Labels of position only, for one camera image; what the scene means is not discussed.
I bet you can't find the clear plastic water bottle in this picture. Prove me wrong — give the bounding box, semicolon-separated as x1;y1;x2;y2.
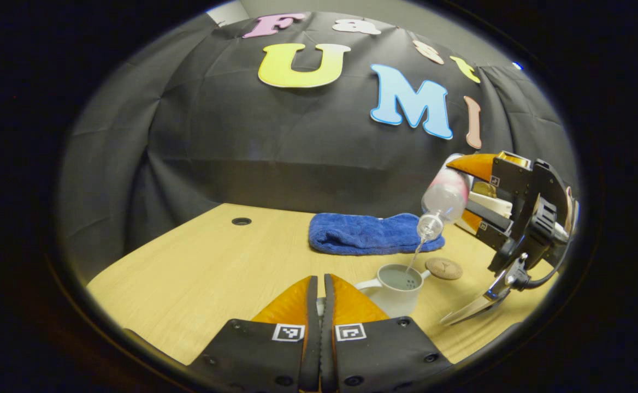
417;166;470;242

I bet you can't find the white toaster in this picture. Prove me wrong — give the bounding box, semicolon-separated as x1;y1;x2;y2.
456;186;516;235

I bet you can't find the blue towel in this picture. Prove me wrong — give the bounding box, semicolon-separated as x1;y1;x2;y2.
309;212;445;256

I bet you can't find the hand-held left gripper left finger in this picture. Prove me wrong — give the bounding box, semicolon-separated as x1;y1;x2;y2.
188;276;320;392

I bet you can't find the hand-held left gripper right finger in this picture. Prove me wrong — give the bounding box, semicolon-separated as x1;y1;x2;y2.
321;273;453;392

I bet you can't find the round brown coaster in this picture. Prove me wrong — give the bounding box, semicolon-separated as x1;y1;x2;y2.
425;257;463;281

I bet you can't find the black backdrop cloth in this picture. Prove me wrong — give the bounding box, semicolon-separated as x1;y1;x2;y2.
60;12;579;279

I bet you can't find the white teacup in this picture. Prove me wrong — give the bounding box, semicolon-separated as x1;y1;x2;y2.
355;264;432;319

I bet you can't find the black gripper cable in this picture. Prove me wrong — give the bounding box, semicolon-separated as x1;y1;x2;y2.
516;235;571;290

